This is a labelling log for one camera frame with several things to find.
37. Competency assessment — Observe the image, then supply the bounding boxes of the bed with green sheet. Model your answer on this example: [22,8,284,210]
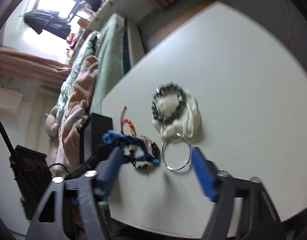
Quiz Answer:
[49,14,133,176]

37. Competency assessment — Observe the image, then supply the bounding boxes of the floral window seat cushion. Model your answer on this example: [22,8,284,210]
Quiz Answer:
[68,0,119,63]

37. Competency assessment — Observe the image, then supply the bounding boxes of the light green quilt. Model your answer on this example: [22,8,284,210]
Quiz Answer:
[56,31,103,124]

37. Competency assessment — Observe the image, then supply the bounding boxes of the pink fleece blanket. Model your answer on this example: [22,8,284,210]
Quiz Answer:
[51,55,99,173]

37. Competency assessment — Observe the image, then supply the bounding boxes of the orange cup on sill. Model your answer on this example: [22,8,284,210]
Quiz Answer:
[77,18,89,29]

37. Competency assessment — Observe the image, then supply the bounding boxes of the multicolour bead bracelet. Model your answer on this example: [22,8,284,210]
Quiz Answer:
[126,134,161,170]

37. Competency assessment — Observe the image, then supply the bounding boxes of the pink towel on wall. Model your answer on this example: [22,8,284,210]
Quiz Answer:
[0,87,25,114]

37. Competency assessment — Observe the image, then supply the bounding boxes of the beige plush toy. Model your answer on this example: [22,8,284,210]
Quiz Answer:
[45,106,59,138]

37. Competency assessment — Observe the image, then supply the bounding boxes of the dark hanging clothes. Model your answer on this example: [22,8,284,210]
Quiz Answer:
[23,9,71,40]

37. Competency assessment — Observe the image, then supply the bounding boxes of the dark stone bead bracelet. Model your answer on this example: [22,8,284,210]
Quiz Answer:
[151,82,187,124]

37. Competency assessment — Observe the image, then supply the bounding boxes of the pink curtain left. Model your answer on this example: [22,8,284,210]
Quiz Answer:
[0,47,72,88]

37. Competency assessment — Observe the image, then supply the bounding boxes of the red string gold charm bracelet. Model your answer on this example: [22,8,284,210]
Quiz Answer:
[119,105,138,137]

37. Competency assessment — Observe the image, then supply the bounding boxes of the black jewelry box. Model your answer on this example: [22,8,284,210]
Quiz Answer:
[66,113,113,180]

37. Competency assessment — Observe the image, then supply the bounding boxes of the blue knotted cord bracelet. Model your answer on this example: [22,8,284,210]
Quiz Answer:
[101,129,161,167]

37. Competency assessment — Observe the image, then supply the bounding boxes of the white organza pouch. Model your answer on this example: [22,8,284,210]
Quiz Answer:
[152,89,201,140]

